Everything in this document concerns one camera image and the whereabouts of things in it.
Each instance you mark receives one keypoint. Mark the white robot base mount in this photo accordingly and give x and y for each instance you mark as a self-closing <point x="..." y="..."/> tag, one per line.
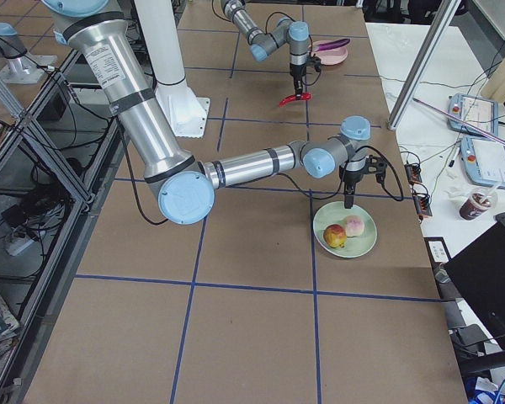
<point x="185" y="112"/>

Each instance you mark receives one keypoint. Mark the teach pendant tablet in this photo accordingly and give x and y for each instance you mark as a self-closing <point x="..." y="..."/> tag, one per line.
<point x="483" y="161"/>
<point x="479" y="112"/>

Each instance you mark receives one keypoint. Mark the aluminium frame post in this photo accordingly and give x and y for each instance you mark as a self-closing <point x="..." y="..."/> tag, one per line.
<point x="441" y="22"/>

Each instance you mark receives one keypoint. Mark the black computer monitor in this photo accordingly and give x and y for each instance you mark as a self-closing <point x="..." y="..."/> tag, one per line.
<point x="478" y="273"/>

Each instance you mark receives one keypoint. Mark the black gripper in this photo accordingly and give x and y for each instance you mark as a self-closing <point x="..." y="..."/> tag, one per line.
<point x="296" y="71"/>
<point x="350" y="179"/>

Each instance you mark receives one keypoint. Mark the pink plate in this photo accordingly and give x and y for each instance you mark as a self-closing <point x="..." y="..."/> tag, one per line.
<point x="332" y="57"/>

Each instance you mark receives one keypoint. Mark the near teach pendant tablet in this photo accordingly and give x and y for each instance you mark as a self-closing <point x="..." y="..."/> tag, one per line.
<point x="483" y="161"/>

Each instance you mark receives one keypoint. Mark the light green plate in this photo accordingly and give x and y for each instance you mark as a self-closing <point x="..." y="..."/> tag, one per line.
<point x="334" y="213"/>

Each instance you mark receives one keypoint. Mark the orange circuit board modules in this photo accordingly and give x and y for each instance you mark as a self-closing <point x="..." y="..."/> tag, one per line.
<point x="420" y="195"/>

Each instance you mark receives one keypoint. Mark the far teach pendant tablet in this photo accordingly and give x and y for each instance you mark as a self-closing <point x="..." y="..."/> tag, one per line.
<point x="479" y="112"/>

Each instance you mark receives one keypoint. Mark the red chili pepper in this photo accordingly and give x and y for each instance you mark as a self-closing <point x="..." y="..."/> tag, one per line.
<point x="295" y="98"/>

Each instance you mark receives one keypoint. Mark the iced drink cup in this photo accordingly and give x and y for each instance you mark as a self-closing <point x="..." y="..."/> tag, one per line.
<point x="479" y="201"/>

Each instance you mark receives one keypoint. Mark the purple eggplant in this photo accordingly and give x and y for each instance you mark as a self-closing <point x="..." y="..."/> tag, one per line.
<point x="326" y="45"/>

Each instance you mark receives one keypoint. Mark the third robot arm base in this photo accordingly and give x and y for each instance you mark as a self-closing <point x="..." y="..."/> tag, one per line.
<point x="20" y="64"/>

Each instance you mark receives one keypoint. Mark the aluminium frame rack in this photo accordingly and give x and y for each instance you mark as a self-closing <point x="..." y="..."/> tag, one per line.
<point x="58" y="150"/>

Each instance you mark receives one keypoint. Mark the pale green pink peach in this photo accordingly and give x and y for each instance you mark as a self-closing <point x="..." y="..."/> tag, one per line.
<point x="353" y="225"/>

